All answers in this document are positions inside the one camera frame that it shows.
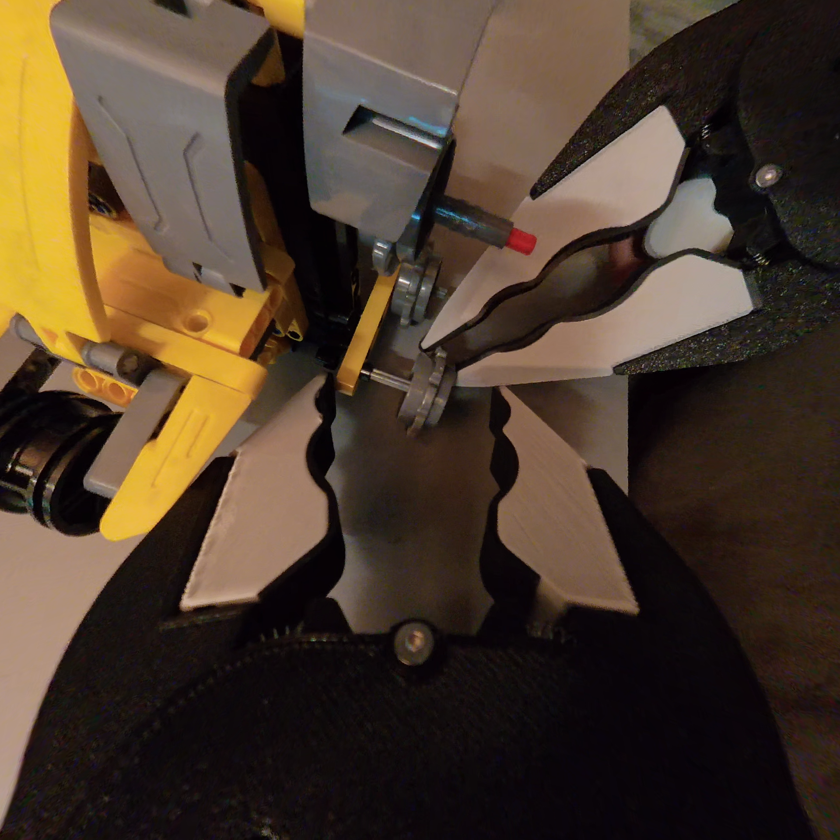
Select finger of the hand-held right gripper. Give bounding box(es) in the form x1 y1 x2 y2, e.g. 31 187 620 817
433 249 763 389
419 105 691 352

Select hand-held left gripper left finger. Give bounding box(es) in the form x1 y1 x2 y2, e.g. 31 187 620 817
179 374 347 611

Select yellow toy brick vehicle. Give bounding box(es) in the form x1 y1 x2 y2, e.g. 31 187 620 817
0 0 539 542

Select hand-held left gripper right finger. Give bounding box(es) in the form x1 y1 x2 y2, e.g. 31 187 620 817
479 386 641 634

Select grey toy gear wheel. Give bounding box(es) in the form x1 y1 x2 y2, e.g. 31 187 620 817
397 348 457 437
392 255 447 328

